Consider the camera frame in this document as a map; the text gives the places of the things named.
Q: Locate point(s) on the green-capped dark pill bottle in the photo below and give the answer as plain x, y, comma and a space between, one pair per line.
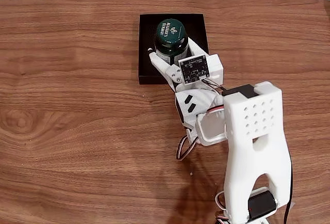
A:
171, 37

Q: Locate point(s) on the black shallow open box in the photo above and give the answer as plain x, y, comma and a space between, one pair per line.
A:
147, 69

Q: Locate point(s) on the circuit-board camera on white mount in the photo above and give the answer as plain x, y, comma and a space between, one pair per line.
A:
194, 70

